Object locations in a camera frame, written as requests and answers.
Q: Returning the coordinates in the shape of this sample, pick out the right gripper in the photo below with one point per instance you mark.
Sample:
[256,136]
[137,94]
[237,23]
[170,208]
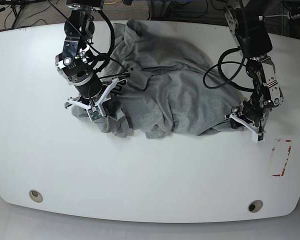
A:
[97,94]

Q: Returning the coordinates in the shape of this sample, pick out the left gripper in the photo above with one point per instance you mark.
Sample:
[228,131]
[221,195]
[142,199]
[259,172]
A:
[250,115]

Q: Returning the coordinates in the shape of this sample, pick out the grey t-shirt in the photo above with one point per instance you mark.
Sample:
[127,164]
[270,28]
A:
[169,88]

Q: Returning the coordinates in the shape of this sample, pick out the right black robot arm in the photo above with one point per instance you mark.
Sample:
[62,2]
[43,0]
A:
[79,63]

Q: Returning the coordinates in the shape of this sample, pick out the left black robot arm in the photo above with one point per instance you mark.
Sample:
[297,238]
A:
[251,37]

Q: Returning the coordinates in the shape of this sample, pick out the red tape rectangle marking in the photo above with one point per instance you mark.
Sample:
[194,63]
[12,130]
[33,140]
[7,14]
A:
[279,157]

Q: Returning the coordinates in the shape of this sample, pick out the white power strip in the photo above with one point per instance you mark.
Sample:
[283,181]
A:
[294,13]

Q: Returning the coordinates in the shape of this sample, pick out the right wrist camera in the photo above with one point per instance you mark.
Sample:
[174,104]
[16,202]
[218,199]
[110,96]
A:
[94,114]

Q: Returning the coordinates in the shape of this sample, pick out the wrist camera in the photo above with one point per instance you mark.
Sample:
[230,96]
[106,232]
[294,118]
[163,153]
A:
[94,114]
[257,136]

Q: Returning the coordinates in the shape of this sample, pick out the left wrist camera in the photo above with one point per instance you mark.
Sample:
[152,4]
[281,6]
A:
[257,136]

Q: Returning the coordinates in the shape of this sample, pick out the right table cable grommet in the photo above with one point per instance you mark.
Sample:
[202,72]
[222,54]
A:
[255,206]

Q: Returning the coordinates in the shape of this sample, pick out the table cable grommet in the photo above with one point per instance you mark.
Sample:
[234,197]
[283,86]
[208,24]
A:
[35,196]
[255,206]

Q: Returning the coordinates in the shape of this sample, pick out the left table cable grommet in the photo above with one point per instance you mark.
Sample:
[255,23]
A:
[35,196]

